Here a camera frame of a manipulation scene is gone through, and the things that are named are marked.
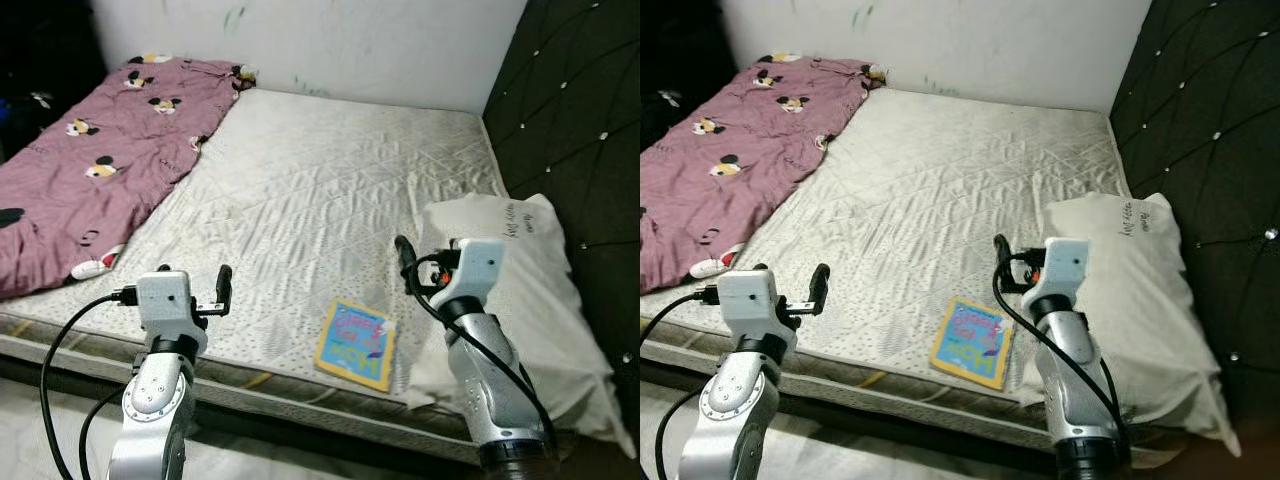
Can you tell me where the yellow and blue children's book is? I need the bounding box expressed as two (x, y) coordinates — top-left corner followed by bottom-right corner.
(930, 296), (1016, 391)
(315, 298), (398, 393)

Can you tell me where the white pillow with green print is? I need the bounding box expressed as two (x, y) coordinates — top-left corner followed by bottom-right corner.
(405, 193), (638, 459)
(1020, 192), (1241, 459)

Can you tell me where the pink cartoon mouse quilt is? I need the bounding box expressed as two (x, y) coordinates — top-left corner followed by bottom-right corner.
(640, 55), (886, 296)
(0, 55), (259, 301)

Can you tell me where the grey patterned quilted mattress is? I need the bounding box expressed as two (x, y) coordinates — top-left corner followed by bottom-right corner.
(0, 88), (601, 441)
(640, 88), (1231, 441)

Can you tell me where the grey patterned lower mattress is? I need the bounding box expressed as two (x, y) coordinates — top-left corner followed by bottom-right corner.
(0, 335), (481, 466)
(640, 340), (1066, 451)

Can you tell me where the black tufted headboard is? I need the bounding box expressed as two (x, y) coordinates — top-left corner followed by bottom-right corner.
(483, 0), (641, 331)
(1108, 0), (1280, 401)

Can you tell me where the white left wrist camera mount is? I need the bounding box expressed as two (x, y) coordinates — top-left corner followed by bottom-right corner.
(718, 270), (799, 353)
(137, 270), (209, 353)

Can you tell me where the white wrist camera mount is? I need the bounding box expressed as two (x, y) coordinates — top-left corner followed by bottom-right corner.
(437, 238), (506, 313)
(718, 270), (799, 353)
(137, 270), (209, 353)
(1030, 238), (1091, 313)

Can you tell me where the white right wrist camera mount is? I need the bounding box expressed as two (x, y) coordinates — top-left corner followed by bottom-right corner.
(1030, 238), (1091, 313)
(437, 238), (506, 313)

